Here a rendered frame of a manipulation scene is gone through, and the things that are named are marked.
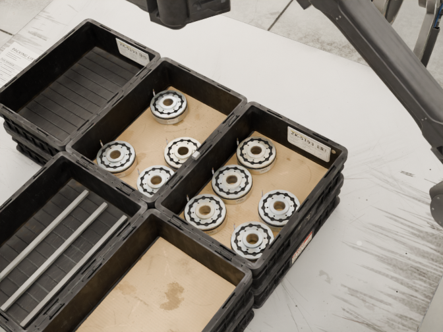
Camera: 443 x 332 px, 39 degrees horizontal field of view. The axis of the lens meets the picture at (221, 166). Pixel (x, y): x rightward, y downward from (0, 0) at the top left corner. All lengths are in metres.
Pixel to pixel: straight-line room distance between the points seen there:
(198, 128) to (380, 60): 0.84
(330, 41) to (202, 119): 1.53
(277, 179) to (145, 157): 0.36
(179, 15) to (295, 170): 0.65
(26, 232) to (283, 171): 0.67
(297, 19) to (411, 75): 2.31
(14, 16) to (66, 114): 1.81
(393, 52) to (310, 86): 1.02
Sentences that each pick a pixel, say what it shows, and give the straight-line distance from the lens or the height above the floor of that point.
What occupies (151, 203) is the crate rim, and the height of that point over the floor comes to 0.93.
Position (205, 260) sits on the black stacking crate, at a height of 0.86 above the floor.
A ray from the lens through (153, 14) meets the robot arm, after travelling 1.16.
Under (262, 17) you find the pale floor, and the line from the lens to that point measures 3.30.
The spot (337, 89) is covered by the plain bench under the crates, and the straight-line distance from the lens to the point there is 1.99.
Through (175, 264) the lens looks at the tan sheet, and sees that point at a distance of 1.50.
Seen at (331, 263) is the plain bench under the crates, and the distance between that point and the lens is 1.64.
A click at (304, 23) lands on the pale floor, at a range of 3.26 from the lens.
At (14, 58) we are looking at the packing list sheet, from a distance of 2.27.
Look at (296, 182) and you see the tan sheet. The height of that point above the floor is 0.83.
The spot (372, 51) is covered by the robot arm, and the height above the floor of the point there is 1.48.
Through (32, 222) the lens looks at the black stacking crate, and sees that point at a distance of 1.66.
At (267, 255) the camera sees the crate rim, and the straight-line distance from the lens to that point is 1.38.
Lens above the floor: 2.15
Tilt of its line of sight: 54 degrees down
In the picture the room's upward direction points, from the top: 7 degrees counter-clockwise
